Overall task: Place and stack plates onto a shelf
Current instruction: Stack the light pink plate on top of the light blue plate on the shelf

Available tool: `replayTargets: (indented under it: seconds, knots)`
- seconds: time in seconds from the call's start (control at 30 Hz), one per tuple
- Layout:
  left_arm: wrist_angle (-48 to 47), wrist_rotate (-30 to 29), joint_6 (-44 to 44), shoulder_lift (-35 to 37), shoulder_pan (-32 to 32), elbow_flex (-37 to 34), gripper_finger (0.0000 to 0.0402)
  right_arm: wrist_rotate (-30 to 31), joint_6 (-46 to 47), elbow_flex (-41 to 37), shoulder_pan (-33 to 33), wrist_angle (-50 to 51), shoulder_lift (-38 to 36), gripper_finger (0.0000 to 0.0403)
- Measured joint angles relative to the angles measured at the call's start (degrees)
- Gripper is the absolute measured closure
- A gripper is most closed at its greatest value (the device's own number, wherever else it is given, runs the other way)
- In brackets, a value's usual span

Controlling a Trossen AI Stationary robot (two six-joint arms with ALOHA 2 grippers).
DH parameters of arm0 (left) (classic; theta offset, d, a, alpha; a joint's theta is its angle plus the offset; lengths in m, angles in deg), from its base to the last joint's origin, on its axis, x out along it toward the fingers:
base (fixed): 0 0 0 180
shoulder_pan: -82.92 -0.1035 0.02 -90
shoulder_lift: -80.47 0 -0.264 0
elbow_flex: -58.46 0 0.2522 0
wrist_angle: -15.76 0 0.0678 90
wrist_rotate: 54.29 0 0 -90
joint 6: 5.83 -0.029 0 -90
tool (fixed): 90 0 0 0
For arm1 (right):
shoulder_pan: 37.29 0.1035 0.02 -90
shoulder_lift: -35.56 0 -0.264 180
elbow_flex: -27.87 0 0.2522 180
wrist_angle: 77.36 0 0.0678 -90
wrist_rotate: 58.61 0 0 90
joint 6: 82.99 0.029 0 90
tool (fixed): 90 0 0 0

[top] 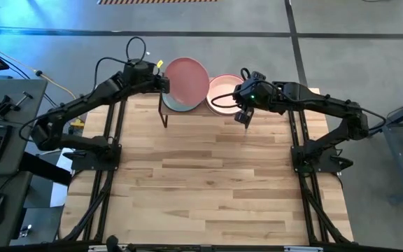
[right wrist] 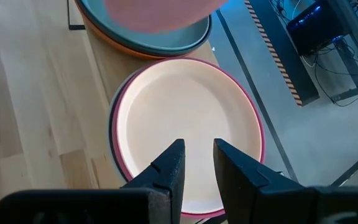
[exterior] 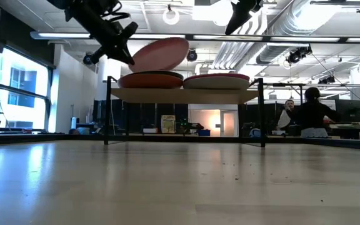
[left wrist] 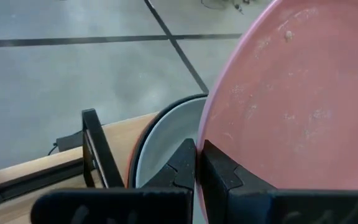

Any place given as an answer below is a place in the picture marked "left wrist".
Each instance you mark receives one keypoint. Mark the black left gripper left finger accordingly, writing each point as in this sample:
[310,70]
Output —
[113,205]

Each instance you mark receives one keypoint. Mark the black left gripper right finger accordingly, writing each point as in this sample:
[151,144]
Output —
[291,207]

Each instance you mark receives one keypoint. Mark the salmon pink plate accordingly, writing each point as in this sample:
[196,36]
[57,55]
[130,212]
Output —
[291,93]

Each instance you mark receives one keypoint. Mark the dark teal plate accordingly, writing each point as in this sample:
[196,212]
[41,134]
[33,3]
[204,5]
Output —
[194,96]

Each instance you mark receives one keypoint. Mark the black power strip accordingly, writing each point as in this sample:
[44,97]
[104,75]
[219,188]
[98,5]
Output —
[70,141]

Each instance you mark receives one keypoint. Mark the black aluminium rail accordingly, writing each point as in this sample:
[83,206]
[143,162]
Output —
[42,177]

